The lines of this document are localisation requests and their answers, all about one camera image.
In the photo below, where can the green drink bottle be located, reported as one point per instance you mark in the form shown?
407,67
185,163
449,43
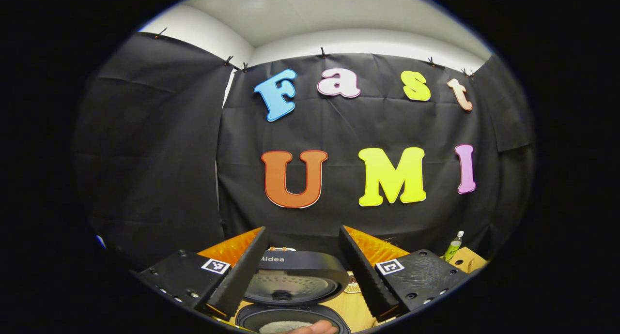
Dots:
454,247

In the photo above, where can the white rice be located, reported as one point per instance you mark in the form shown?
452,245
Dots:
281,327

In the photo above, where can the black backdrop cloth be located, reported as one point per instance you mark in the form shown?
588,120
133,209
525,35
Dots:
339,130

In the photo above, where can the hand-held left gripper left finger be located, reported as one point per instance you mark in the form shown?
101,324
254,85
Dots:
242,276

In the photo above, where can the dark grey rice cooker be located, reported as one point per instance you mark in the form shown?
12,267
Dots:
300,268

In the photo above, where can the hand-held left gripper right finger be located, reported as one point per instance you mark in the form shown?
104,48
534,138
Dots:
363,276

